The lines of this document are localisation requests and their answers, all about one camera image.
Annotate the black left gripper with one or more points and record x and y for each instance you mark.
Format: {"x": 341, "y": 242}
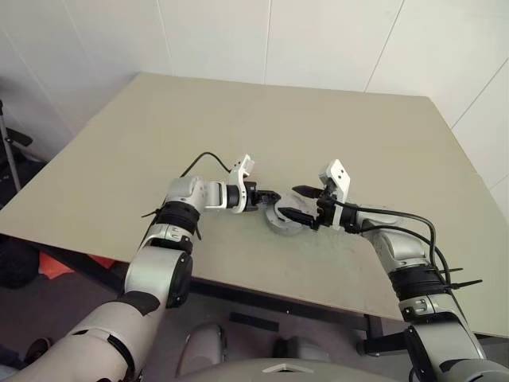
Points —
{"x": 251, "y": 197}

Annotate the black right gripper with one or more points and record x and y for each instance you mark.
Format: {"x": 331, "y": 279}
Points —
{"x": 324, "y": 209}

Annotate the grey round motor housing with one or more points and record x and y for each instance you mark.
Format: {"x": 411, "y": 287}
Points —
{"x": 284, "y": 231}

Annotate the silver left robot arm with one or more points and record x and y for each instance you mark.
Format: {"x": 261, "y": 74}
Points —
{"x": 159, "y": 270}

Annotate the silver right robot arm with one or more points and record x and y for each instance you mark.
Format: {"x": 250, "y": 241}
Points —
{"x": 401, "y": 246}

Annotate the black zip tie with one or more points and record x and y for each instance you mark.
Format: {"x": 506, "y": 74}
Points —
{"x": 149, "y": 213}
{"x": 465, "y": 284}
{"x": 453, "y": 272}

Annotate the black floor strip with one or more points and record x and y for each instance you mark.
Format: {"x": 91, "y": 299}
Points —
{"x": 254, "y": 322}

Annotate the dark grey rounded shape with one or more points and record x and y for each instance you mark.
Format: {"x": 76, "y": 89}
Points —
{"x": 204, "y": 344}

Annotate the grey robot torso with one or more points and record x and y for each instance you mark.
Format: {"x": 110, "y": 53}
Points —
{"x": 286, "y": 374}

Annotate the orange object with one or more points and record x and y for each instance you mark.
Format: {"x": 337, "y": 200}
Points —
{"x": 55, "y": 266}

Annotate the black and silver trolley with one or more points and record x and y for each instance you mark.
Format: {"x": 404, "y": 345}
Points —
{"x": 18, "y": 137}

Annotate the black tyre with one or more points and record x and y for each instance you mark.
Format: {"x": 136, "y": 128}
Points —
{"x": 16, "y": 262}

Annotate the dark round floor object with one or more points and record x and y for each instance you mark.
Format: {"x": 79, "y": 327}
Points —
{"x": 40, "y": 348}

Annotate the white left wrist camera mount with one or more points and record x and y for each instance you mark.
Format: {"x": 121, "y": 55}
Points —
{"x": 238, "y": 175}

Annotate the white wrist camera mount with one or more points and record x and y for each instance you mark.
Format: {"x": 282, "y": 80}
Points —
{"x": 340, "y": 175}
{"x": 238, "y": 175}

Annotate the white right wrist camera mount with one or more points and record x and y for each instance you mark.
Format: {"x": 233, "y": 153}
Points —
{"x": 340, "y": 175}

